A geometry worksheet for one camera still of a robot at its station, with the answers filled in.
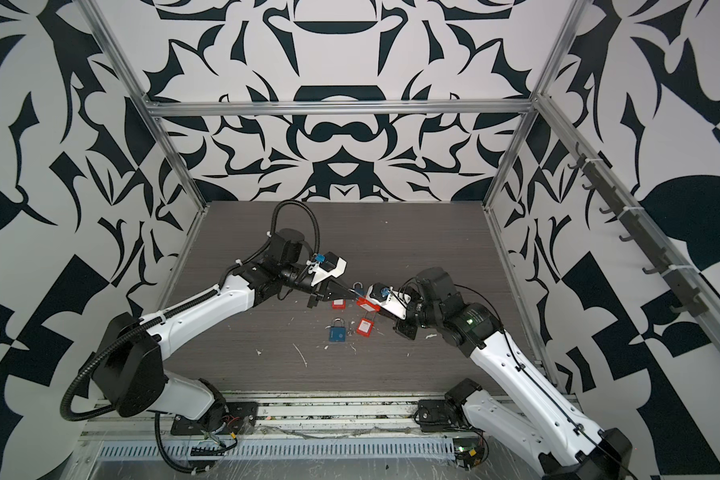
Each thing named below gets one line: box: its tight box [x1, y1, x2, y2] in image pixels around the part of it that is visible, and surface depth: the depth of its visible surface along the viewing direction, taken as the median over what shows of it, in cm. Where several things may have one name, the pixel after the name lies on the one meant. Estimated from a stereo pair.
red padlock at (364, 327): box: [355, 317, 375, 338], surface depth 90 cm
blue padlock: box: [329, 317, 347, 342], surface depth 89 cm
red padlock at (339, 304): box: [331, 299, 347, 310], surface depth 94 cm
